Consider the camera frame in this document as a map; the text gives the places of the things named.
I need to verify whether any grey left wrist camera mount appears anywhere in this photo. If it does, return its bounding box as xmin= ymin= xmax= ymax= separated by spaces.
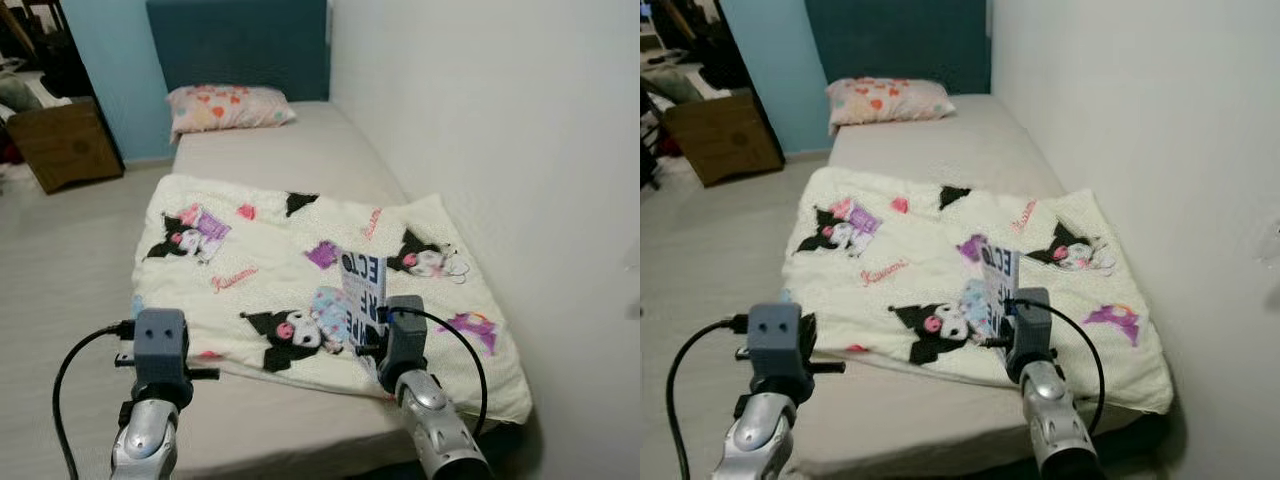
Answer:
xmin=747 ymin=303 xmax=804 ymax=386
xmin=133 ymin=308 xmax=189 ymax=396

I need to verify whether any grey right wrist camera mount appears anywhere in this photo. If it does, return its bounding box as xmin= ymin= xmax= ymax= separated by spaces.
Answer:
xmin=1008 ymin=288 xmax=1053 ymax=376
xmin=380 ymin=295 xmax=429 ymax=386

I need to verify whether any beige mattress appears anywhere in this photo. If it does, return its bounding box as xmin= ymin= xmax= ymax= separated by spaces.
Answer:
xmin=800 ymin=93 xmax=1171 ymax=476
xmin=150 ymin=100 xmax=501 ymax=476

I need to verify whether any pink pillow with orange prints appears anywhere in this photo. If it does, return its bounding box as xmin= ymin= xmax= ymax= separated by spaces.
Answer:
xmin=165 ymin=84 xmax=298 ymax=141
xmin=826 ymin=77 xmax=956 ymax=133

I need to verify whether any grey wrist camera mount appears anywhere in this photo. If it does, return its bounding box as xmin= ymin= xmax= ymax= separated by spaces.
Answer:
xmin=747 ymin=303 xmax=804 ymax=386
xmin=133 ymin=308 xmax=189 ymax=396
xmin=1008 ymin=288 xmax=1053 ymax=376
xmin=380 ymin=295 xmax=429 ymax=386

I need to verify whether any dark teal upholstered headboard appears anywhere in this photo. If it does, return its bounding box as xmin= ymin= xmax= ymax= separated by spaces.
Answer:
xmin=145 ymin=0 xmax=331 ymax=104
xmin=805 ymin=0 xmax=993 ymax=98

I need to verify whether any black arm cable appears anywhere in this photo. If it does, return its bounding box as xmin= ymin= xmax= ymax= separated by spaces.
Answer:
xmin=666 ymin=315 xmax=751 ymax=480
xmin=385 ymin=307 xmax=489 ymax=436
xmin=1005 ymin=297 xmax=1106 ymax=436
xmin=52 ymin=320 xmax=138 ymax=480

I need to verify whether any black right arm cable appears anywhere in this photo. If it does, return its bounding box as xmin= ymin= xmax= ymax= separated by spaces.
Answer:
xmin=385 ymin=307 xmax=489 ymax=436
xmin=1005 ymin=297 xmax=1106 ymax=436

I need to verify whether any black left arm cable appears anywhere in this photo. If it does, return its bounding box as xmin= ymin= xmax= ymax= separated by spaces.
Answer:
xmin=666 ymin=315 xmax=751 ymax=480
xmin=52 ymin=320 xmax=138 ymax=480

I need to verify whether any white printed card pack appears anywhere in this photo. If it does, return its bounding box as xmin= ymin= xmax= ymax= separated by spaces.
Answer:
xmin=340 ymin=250 xmax=389 ymax=356
xmin=980 ymin=242 xmax=1021 ymax=346

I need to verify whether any brown cardboard box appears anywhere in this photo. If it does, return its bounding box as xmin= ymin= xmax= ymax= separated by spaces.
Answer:
xmin=5 ymin=97 xmax=126 ymax=194
xmin=663 ymin=90 xmax=784 ymax=188

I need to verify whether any grey bag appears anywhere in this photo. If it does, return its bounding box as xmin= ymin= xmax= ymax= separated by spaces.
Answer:
xmin=640 ymin=68 xmax=706 ymax=106
xmin=0 ymin=72 xmax=46 ymax=113

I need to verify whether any cream cartoon print blanket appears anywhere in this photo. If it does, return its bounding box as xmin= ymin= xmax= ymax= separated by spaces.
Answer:
xmin=783 ymin=165 xmax=1174 ymax=416
xmin=130 ymin=173 xmax=534 ymax=426

